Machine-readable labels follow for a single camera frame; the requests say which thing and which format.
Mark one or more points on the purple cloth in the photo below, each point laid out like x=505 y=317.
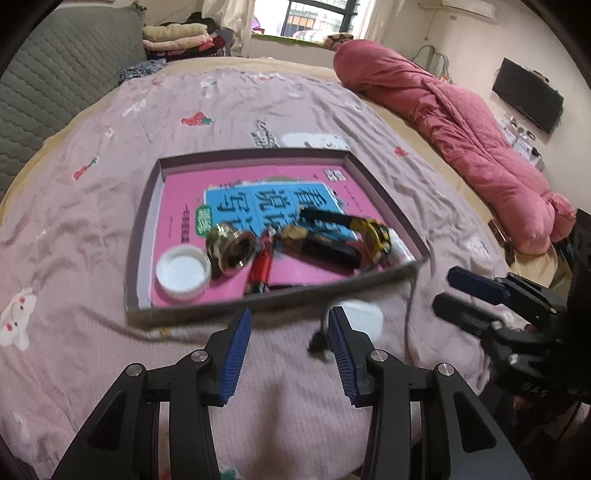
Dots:
x=256 y=25

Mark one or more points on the small brown box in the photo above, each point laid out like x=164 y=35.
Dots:
x=498 y=230

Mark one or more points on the dark clothes pile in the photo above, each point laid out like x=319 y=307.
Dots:
x=221 y=41

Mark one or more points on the white wall shelf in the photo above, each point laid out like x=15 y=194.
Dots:
x=521 y=138

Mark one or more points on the yellow and black tape measure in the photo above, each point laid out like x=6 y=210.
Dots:
x=375 y=235

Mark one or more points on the white air conditioner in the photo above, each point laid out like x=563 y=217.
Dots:
x=471 y=7

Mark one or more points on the pink book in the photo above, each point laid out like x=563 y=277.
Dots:
x=184 y=221

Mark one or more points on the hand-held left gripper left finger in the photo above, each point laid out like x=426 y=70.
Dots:
x=235 y=355

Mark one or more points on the purple printed bedsheet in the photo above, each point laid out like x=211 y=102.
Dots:
x=92 y=230

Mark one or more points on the white ribbed jar lid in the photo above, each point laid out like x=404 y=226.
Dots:
x=182 y=272

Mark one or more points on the person's dark clothing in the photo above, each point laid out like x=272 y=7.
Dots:
x=554 y=443

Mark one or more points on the black and gold bar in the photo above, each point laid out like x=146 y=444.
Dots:
x=332 y=251

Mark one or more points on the white curtain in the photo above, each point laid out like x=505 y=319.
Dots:
x=235 y=25

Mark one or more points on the shallow grey cardboard box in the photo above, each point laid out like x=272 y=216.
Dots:
x=207 y=312

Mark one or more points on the brass pipe fitting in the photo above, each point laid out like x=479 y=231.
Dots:
x=217 y=244

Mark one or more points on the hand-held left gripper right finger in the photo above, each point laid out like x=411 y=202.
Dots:
x=344 y=355

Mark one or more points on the pink quilted duvet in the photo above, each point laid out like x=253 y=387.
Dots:
x=438 y=115

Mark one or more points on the dark floral cloth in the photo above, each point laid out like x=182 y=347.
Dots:
x=143 y=69

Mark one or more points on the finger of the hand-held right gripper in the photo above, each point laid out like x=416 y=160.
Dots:
x=461 y=310
x=475 y=284

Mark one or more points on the window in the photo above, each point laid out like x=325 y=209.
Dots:
x=318 y=18

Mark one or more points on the black wall television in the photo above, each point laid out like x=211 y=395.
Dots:
x=526 y=94

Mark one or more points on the red and black pen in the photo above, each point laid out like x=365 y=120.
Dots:
x=261 y=270

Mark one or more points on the folded pastel clothes stack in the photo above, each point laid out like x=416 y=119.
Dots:
x=175 y=37

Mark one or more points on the white plastic case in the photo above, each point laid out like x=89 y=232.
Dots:
x=364 y=318

